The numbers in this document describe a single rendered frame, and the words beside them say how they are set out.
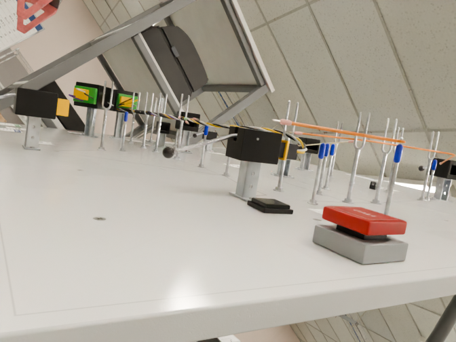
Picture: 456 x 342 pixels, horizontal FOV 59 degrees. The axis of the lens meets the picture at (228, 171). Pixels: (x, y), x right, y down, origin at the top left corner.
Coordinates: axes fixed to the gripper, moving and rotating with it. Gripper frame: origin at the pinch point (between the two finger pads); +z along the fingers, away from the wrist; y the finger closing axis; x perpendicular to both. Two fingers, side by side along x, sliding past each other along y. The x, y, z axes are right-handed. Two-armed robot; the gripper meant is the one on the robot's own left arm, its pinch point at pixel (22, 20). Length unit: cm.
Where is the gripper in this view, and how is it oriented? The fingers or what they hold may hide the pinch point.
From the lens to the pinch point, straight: 81.3
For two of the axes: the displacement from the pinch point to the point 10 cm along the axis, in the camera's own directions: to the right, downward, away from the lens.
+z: -4.0, 9.0, -1.4
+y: -4.6, -0.7, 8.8
